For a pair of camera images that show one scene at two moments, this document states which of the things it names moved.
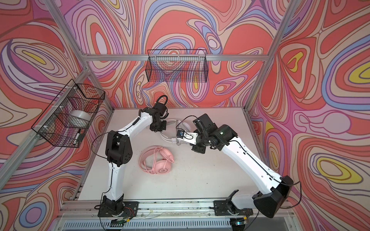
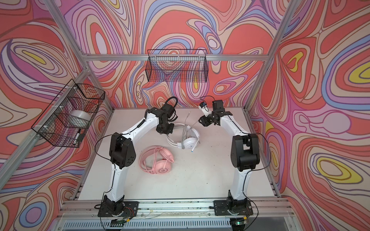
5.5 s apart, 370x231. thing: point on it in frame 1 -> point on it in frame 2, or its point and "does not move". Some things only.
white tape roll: [79, 119] does not move
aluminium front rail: [89, 210] does not move
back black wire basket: [177, 64] does not move
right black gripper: [202, 150] -> [204, 121]
